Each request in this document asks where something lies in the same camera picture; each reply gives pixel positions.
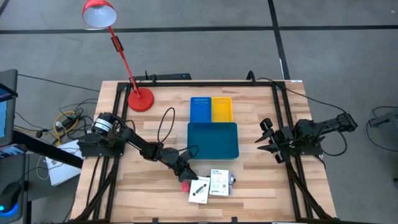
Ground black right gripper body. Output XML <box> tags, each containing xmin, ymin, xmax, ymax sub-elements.
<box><xmin>260</xmin><ymin>118</ymin><xmax>295</xmax><ymax>164</ymax></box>

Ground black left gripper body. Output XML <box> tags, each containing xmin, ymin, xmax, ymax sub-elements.
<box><xmin>163</xmin><ymin>148</ymin><xmax>195</xmax><ymax>177</ymax></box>

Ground white instruction cards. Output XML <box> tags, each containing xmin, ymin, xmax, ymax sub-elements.
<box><xmin>188</xmin><ymin>176</ymin><xmax>211</xmax><ymax>205</ymax></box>

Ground white box with text print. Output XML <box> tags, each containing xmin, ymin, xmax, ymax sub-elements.
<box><xmin>209</xmin><ymin>169</ymin><xmax>230</xmax><ymax>197</ymax></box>

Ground white cable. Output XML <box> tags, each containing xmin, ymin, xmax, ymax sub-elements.
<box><xmin>228</xmin><ymin>173</ymin><xmax>237</xmax><ymax>195</ymax></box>

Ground large teal plastic bin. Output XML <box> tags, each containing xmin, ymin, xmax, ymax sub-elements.
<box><xmin>187</xmin><ymin>121</ymin><xmax>240</xmax><ymax>161</ymax></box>

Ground small yellow plastic bin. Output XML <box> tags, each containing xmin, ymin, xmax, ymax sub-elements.
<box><xmin>211</xmin><ymin>96</ymin><xmax>234</xmax><ymax>123</ymax></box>

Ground small blue plastic bin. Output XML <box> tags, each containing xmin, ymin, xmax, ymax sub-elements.
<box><xmin>189</xmin><ymin>96</ymin><xmax>213</xmax><ymax>123</ymax></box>

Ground black power strip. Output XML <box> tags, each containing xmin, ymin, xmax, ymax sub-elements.
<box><xmin>134</xmin><ymin>73</ymin><xmax>192</xmax><ymax>82</ymax></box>

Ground white cardboard box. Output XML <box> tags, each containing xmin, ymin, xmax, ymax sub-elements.
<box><xmin>45</xmin><ymin>139</ymin><xmax>83</xmax><ymax>187</ymax></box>

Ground red desk lamp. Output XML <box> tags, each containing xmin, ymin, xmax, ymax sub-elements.
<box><xmin>81</xmin><ymin>0</ymin><xmax>155</xmax><ymax>113</ymax></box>

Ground black computer mouse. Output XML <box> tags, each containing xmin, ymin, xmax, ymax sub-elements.
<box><xmin>0</xmin><ymin>182</ymin><xmax>22</xmax><ymax>215</ymax></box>

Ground computer monitor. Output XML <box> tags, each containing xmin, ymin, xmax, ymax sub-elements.
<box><xmin>0</xmin><ymin>68</ymin><xmax>19</xmax><ymax>147</ymax></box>

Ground black metal table frame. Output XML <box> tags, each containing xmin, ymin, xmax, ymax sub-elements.
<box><xmin>74</xmin><ymin>79</ymin><xmax>335</xmax><ymax>223</ymax></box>

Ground yellow cable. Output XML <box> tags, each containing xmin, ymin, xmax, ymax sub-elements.
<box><xmin>53</xmin><ymin>111</ymin><xmax>80</xmax><ymax>146</ymax></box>

